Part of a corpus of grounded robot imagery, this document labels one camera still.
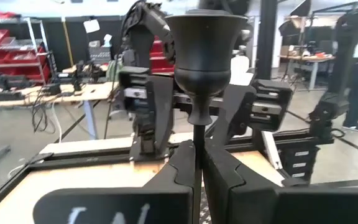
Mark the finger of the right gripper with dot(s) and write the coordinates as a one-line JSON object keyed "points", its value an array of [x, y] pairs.
{"points": [[162, 102], [238, 105]]}

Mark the tissue box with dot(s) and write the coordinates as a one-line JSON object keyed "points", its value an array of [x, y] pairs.
{"points": [[107, 40]]}

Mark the black bench device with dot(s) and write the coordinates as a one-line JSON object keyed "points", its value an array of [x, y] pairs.
{"points": [[82, 73], [6, 87]]}

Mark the grey green bag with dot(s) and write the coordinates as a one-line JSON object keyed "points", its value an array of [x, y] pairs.
{"points": [[113, 71]]}

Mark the studio softbox light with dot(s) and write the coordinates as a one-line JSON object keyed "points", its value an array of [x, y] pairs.
{"points": [[297, 18]]}

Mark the grey lattice crate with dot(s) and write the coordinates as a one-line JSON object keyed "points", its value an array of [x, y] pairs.
{"points": [[99, 54]]}

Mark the long wooden workbench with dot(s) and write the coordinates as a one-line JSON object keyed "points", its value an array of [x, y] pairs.
{"points": [[98, 90]]}

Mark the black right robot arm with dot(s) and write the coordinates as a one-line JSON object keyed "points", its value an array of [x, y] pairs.
{"points": [[145, 37]]}

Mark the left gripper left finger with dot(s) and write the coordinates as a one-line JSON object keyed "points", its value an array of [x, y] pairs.
{"points": [[120, 205]]}

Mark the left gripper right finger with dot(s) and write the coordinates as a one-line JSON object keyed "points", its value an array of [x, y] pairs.
{"points": [[291, 205]]}

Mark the black candlestick holder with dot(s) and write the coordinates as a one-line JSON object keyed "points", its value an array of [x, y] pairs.
{"points": [[204, 56]]}

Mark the black vertical post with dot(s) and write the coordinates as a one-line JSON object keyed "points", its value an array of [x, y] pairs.
{"points": [[267, 37]]}

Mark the black tall machine stand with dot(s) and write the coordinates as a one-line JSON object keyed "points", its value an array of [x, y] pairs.
{"points": [[328, 109]]}

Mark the white paper sheet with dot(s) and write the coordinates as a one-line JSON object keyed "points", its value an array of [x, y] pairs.
{"points": [[91, 26]]}

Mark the black box with white labels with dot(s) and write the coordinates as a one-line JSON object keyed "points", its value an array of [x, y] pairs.
{"points": [[291, 165]]}

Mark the cluttered wooden desk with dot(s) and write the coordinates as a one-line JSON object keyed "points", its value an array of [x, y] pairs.
{"points": [[309, 59]]}

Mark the white rack with red bins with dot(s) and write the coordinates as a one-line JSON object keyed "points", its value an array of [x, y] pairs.
{"points": [[11, 57]]}

